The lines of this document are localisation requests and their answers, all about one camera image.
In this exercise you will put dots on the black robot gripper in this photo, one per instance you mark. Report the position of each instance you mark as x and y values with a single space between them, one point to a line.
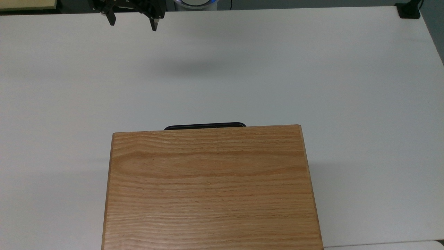
126 4

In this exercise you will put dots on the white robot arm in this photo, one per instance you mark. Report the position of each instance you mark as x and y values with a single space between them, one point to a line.
196 2

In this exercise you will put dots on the pale yellow board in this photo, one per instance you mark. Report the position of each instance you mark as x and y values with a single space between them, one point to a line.
27 4

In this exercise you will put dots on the light oak wooden cabinet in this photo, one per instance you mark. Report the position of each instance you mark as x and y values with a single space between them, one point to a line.
211 187

